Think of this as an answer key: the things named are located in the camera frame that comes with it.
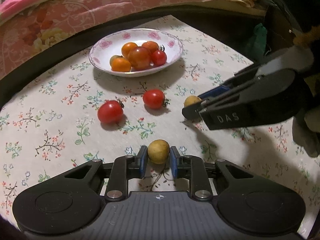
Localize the black bed frame edge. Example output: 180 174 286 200
1 5 266 106

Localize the red cherry tomato round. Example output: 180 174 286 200
143 89 169 109

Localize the pink floral bed sheet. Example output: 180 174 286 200
0 0 223 81

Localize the red cherry tomato with stem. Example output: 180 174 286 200
151 46 167 67

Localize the red cherry tomato oval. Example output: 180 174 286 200
97 100 124 124

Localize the white floral plate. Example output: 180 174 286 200
89 28 183 77

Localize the orange kumquat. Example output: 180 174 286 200
142 41 159 54
121 42 138 58
111 57 132 72

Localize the brown longan in plate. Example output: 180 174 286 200
110 55 121 66

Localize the large orange-red tomato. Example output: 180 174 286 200
127 47 151 70

